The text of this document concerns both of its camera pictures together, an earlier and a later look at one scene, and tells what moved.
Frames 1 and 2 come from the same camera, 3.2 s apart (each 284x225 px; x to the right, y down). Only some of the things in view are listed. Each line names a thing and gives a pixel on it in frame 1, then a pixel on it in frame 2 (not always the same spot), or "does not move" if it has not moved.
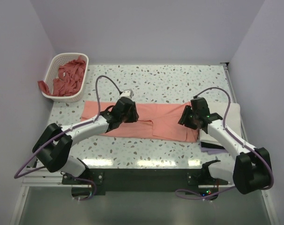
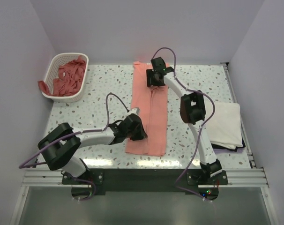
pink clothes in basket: (71, 76) does not move
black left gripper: (135, 116) -> (141, 134)
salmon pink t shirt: (160, 120) -> (152, 101)
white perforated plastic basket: (57, 60) does not move
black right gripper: (183, 119) -> (149, 73)
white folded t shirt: (233, 121) does not move
